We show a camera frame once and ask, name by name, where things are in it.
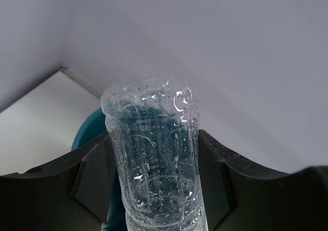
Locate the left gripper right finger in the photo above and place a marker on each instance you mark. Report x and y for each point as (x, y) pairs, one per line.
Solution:
(240, 194)

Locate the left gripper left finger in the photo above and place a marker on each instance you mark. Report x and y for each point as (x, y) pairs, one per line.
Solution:
(72, 192)

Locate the clear bottle white cap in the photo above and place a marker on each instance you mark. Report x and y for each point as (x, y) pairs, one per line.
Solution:
(153, 127)

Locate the teal and cream bin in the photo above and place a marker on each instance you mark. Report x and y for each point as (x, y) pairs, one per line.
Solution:
(93, 126)

